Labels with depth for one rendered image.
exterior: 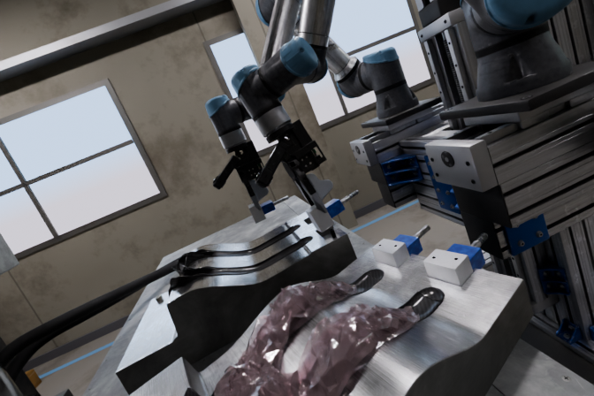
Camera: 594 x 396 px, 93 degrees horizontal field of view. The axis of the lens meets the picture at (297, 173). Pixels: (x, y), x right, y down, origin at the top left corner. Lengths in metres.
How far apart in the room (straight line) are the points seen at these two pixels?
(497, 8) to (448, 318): 0.42
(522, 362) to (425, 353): 0.14
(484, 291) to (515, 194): 0.25
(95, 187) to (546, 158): 3.01
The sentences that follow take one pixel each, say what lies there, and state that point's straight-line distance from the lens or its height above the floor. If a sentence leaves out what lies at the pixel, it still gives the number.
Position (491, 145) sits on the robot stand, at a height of 0.98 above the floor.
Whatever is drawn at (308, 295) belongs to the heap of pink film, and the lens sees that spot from 0.44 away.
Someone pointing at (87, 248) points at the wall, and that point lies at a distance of 3.28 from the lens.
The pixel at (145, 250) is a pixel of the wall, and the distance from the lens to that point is 3.10.
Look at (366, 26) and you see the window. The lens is 3.12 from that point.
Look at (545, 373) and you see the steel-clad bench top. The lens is 0.46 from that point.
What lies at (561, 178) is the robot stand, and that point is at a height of 0.86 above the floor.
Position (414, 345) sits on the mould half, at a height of 0.89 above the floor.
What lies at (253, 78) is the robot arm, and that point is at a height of 1.27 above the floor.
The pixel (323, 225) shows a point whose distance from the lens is 0.65.
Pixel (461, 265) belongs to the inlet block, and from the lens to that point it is 0.47.
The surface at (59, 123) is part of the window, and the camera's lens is 3.17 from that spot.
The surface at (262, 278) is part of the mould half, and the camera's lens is 0.62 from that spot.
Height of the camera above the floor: 1.15
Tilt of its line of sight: 10 degrees down
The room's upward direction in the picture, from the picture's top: 23 degrees counter-clockwise
